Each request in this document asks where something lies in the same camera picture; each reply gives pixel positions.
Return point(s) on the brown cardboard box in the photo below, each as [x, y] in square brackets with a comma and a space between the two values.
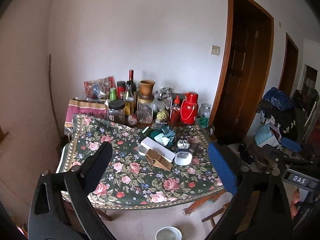
[157, 160]

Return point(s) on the crumpled silver foil bag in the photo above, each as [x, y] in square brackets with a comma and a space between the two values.
[163, 93]

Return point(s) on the red sauce squeeze bottle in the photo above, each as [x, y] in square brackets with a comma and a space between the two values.
[175, 110]

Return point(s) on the green plastic bottle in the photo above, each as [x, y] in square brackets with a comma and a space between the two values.
[113, 94]

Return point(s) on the yellow-green bumpy fruit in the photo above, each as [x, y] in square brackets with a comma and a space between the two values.
[162, 116]

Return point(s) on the brown wooden door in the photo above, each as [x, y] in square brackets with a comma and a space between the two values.
[245, 68]

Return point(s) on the teal packaging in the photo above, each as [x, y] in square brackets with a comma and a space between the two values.
[165, 136]

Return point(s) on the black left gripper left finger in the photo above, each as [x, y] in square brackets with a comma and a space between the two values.
[48, 217]

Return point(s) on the floral green tablecloth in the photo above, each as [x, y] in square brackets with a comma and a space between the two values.
[130, 182]

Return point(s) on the blue patterned cloth pile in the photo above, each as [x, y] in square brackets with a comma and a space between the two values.
[274, 100]

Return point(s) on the terracotta clay pot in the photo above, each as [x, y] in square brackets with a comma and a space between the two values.
[146, 87]

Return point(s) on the light blue paper bag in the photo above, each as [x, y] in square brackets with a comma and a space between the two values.
[265, 136]

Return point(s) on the black-lid glass jar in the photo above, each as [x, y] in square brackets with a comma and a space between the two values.
[116, 111]

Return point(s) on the green crumpled plastic bag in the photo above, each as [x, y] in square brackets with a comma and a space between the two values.
[202, 122]

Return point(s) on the white trash bucket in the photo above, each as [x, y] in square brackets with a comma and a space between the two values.
[168, 233]

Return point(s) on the small red-lid jar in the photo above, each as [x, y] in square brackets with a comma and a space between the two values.
[132, 120]

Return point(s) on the dark wine bottle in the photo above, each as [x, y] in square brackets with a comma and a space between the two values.
[131, 81]

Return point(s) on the beige wall switch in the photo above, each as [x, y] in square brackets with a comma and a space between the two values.
[215, 50]

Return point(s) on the red snack bag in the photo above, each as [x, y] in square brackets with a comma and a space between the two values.
[100, 88]

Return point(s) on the person's right hand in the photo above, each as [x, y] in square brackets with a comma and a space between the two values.
[299, 195]

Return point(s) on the red thermos jug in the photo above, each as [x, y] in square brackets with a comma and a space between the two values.
[189, 108]

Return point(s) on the pink striped paper bag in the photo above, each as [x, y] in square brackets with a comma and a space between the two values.
[84, 107]

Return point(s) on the small glass jar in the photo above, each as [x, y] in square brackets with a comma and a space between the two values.
[204, 110]

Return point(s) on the yellow-label oil bottle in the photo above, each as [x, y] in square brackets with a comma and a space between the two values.
[129, 100]

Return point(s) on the foil ball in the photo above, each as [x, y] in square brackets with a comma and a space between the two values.
[183, 144]

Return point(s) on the red black canister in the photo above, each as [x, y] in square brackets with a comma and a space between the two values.
[121, 89]

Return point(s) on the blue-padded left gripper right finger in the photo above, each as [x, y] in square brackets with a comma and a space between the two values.
[259, 208]

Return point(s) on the long white box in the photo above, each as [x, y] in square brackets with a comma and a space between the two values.
[150, 144]

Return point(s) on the tall clear storage jar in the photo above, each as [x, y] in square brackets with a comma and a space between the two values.
[145, 109]

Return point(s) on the round metal tin lid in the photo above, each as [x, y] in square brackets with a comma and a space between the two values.
[142, 150]

